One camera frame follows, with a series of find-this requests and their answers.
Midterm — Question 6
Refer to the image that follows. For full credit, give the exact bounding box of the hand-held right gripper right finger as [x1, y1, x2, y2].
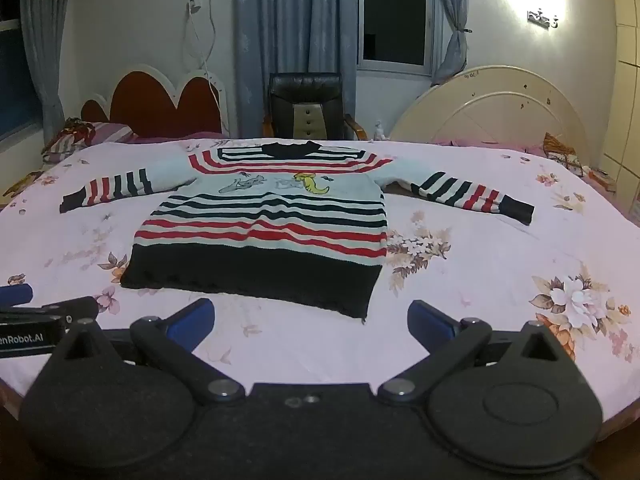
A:
[377, 300, 576, 404]

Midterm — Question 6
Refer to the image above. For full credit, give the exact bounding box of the cream wardrobe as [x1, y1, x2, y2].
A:
[602, 0, 640, 223]

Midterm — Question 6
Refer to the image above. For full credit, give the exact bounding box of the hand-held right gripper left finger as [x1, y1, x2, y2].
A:
[49, 298, 247, 405]

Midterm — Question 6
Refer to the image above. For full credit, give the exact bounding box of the dark side window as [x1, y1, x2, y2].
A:
[0, 0, 45, 147]

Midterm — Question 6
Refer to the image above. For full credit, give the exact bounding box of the cream round headboard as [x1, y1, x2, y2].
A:
[389, 65, 592, 166]

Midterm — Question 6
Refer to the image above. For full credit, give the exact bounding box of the tied blue-grey curtain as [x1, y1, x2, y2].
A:
[431, 0, 474, 86]

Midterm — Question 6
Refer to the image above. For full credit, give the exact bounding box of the pink blanket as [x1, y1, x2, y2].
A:
[432, 136, 547, 155]

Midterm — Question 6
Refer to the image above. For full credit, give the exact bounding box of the pink floral bed sheet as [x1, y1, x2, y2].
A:
[0, 132, 640, 426]

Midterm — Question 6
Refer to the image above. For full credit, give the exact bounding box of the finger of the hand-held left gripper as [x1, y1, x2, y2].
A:
[0, 296, 100, 325]
[0, 283, 35, 307]

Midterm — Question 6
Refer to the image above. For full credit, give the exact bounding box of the red heart-shaped headboard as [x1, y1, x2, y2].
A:
[80, 63, 228, 139]

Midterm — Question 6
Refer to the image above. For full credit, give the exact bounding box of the white charger cable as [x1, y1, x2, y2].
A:
[182, 0, 222, 111]

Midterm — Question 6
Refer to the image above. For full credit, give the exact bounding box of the striped knit sweater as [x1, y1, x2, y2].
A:
[59, 141, 536, 322]

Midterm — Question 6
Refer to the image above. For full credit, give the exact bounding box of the pink striped pillow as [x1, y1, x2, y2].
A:
[90, 122, 137, 145]

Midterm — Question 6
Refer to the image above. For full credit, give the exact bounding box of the orange patterned pillow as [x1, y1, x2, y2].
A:
[542, 132, 585, 177]

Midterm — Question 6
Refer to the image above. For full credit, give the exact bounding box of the black leather office chair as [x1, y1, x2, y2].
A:
[262, 72, 368, 141]

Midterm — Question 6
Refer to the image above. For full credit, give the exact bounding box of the wall lamp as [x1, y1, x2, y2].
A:
[526, 7, 559, 29]

